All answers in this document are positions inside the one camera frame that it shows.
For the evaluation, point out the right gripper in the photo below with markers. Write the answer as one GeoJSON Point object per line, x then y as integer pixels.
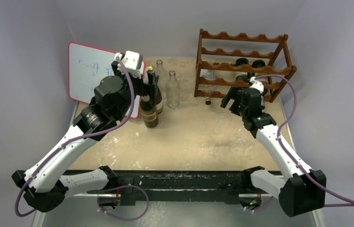
{"type": "Point", "coordinates": [237, 99]}

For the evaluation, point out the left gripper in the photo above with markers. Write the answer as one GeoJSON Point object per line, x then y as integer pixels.
{"type": "Point", "coordinates": [143, 87]}

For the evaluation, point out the dark gold-capped wine bottle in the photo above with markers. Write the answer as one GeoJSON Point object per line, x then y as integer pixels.
{"type": "Point", "coordinates": [158, 97]}

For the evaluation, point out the clear slim glass bottle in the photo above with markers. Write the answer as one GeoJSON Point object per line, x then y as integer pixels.
{"type": "Point", "coordinates": [163, 77]}

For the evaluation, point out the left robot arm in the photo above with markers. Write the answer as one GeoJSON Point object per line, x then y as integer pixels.
{"type": "Point", "coordinates": [46, 185]}

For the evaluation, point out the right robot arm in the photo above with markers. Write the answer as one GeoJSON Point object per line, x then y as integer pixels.
{"type": "Point", "coordinates": [297, 191]}

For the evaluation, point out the brown wooden wine rack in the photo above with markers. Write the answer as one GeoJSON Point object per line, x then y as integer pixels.
{"type": "Point", "coordinates": [280, 62]}

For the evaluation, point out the red framed whiteboard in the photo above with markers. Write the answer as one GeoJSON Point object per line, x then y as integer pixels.
{"type": "Point", "coordinates": [91, 80]}

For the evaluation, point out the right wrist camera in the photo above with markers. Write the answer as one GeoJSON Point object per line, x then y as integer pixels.
{"type": "Point", "coordinates": [256, 84]}

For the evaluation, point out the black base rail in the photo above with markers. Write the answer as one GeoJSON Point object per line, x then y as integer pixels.
{"type": "Point", "coordinates": [179, 186]}

